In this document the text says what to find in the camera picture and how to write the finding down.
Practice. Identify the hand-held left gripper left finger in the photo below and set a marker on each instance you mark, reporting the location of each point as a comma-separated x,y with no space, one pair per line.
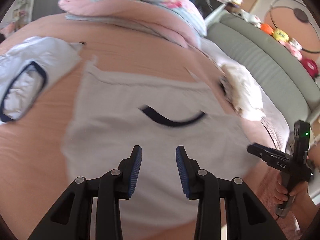
136,172

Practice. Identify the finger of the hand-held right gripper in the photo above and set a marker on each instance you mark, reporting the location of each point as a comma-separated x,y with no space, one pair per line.
262,149
257,153

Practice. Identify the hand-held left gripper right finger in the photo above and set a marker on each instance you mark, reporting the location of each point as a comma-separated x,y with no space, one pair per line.
181,172

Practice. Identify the white navy-trimmed tank top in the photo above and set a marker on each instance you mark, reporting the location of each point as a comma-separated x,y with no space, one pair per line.
155,140

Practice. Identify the white top wide navy neckline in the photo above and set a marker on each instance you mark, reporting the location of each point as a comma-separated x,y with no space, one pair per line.
50,55

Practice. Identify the person's right forearm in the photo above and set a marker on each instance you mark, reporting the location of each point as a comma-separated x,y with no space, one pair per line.
305,217

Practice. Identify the person's right hand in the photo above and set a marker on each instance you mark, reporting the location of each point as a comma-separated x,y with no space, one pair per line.
302,188

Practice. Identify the cream folded cloth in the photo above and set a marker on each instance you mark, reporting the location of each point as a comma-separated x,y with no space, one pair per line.
247,92

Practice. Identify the grey-green padded headboard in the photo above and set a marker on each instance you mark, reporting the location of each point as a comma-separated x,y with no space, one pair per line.
262,62

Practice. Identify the red plush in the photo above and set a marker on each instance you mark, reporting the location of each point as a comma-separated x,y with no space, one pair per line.
310,67

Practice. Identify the pink sheeted bed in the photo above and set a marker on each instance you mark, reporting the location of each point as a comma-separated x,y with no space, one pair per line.
37,167

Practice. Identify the pink white cat plush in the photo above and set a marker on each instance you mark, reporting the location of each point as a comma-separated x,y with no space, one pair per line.
295,49

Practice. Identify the orange plush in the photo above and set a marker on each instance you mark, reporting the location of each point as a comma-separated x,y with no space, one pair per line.
266,28

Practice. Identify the white dog plush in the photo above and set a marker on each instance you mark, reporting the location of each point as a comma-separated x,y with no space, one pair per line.
250,17

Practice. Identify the small white yellow plush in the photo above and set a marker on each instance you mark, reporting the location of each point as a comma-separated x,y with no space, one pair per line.
237,1

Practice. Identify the dark glass wardrobe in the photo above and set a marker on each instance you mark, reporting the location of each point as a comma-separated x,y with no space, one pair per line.
200,2

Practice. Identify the folded pink checked duvet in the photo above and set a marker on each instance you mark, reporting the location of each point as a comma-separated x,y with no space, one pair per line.
125,10

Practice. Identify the white shelf rack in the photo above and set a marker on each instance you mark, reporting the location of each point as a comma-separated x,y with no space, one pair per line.
21,11

